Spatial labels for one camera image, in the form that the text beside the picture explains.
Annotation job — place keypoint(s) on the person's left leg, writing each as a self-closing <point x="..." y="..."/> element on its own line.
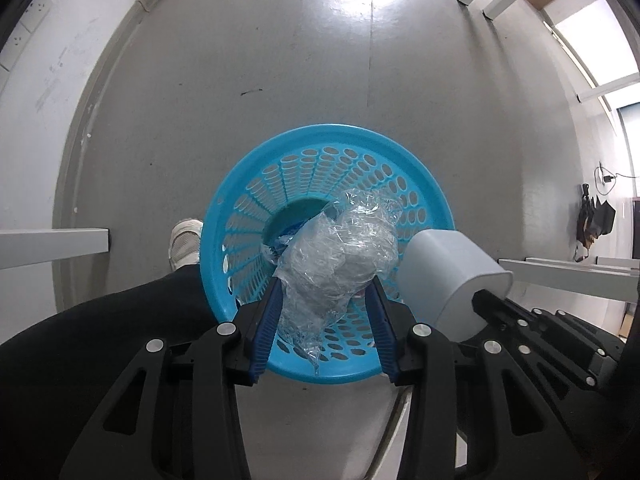
<point x="100" y="340"/>

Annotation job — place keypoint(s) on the white wall socket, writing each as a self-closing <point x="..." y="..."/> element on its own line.
<point x="35" y="10"/>
<point x="12" y="52"/>

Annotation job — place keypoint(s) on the blue plastic basket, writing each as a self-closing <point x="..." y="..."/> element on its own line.
<point x="240" y="195"/>

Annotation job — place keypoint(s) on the clear plastic wrapper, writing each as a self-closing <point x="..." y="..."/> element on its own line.
<point x="340" y="250"/>

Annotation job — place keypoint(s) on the white table leg beam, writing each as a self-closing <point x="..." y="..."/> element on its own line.
<point x="50" y="247"/>
<point x="565" y="272"/>

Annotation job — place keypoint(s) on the dark window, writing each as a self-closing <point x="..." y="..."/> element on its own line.
<point x="627" y="130"/>

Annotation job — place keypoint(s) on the curved metal tube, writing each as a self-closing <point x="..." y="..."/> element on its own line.
<point x="385" y="435"/>

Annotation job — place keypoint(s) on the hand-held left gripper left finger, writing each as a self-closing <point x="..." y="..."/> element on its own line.
<point x="262" y="330"/>

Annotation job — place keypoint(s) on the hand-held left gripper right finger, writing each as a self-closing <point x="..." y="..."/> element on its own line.
<point x="382" y="332"/>

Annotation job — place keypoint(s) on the dark bag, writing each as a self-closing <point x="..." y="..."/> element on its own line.
<point x="597" y="220"/>

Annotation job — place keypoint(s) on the white shoe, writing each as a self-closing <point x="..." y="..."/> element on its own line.
<point x="185" y="250"/>

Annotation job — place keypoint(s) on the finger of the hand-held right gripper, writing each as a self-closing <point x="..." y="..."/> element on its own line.
<point x="500" y="307"/>
<point x="575" y="325"/>

